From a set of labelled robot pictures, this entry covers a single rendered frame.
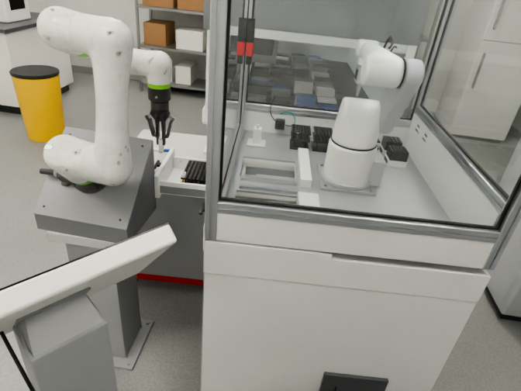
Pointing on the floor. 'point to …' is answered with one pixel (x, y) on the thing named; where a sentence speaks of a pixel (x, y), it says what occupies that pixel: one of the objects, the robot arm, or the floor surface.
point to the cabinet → (322, 337)
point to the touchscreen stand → (73, 362)
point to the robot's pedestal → (113, 304)
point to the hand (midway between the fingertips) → (161, 144)
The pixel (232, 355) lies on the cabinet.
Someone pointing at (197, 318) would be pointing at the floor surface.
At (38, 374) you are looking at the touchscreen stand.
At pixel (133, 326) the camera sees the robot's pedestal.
